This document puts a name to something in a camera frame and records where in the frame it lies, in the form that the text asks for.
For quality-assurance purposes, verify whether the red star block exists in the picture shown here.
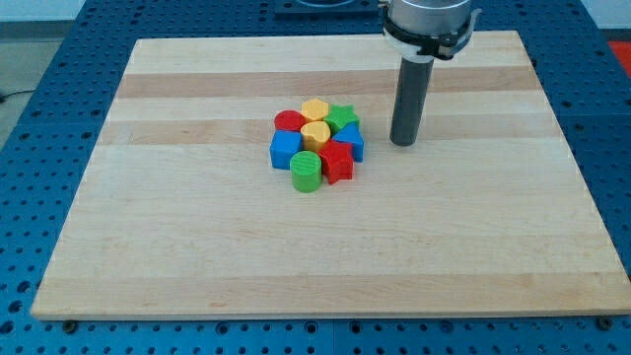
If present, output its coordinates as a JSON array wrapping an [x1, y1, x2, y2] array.
[[318, 140, 354, 184]]

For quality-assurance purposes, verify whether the green star block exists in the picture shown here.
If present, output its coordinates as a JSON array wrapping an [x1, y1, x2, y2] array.
[[324, 105, 360, 134]]

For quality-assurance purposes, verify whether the green cylinder block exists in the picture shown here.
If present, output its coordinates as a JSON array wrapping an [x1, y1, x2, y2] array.
[[290, 151, 321, 192]]

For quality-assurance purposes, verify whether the yellow heart block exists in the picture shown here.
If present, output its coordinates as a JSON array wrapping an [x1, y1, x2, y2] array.
[[300, 120, 331, 153]]

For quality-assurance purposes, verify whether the blue cube block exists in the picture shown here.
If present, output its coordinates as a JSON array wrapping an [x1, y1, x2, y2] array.
[[269, 130, 303, 170]]

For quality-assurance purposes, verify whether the blue triangle block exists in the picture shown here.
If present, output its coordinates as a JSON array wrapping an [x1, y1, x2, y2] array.
[[332, 123, 365, 163]]

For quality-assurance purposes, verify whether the red cylinder block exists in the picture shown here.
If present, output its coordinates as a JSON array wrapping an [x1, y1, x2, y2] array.
[[274, 109, 306, 132]]

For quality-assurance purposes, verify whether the yellow hexagon block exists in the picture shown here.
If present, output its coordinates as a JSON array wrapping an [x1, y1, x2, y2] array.
[[301, 98, 329, 122]]

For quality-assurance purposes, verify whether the light wooden board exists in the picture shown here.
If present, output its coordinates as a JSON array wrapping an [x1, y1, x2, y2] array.
[[32, 31, 630, 320]]

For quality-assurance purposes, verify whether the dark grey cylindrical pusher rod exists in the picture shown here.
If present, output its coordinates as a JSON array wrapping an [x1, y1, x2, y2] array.
[[389, 58, 434, 147]]

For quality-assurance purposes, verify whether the black cable on floor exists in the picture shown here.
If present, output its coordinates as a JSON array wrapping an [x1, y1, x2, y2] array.
[[0, 89, 35, 104]]

